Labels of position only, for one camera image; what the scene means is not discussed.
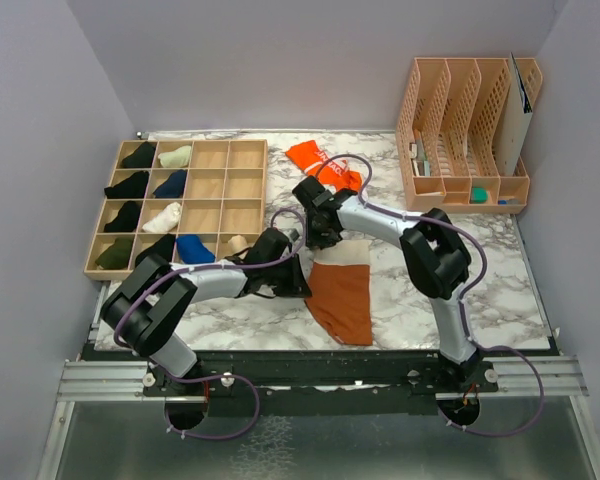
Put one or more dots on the black rolled underwear top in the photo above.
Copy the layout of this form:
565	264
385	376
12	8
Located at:
141	158

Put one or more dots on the wooden compartment organizer tray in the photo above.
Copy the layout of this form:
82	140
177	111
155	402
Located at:
224	196

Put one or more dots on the blue rolled underwear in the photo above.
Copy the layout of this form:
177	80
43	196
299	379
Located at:
191	250

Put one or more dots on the black rolled underwear third row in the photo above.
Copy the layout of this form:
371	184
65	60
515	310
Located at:
120	217

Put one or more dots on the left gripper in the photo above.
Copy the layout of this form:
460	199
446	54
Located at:
297	285

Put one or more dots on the dark green rolled underwear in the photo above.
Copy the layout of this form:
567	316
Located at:
116	256

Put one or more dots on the green object in rack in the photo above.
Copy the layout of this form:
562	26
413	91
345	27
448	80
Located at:
479	195

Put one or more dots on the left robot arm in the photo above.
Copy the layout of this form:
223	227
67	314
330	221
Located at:
145	310

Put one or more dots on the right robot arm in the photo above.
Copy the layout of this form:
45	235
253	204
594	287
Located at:
436	258

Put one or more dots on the light green rolled underwear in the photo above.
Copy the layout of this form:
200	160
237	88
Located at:
175	159

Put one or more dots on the navy rolled underwear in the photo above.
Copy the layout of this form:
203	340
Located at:
173	187

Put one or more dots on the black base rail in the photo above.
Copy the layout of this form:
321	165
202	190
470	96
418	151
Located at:
315	367

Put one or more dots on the black rolled underwear bottom row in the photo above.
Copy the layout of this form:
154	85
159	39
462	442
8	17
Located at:
163	248

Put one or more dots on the white board in rack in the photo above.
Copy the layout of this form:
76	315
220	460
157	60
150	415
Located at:
514	121

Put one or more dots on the pink plastic file rack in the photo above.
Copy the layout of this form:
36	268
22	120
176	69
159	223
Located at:
445	132

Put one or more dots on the white rolled underwear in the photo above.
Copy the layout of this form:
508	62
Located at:
160	217

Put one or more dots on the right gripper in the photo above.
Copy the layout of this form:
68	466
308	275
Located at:
316	240

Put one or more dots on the rust brown underwear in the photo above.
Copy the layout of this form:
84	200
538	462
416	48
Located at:
340	299

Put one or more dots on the aluminium extrusion rail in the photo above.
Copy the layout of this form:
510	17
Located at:
553	376

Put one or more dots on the black rolled underwear second row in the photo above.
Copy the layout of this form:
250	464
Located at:
133	187

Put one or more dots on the beige rolled underwear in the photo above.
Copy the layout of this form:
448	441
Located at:
238	245

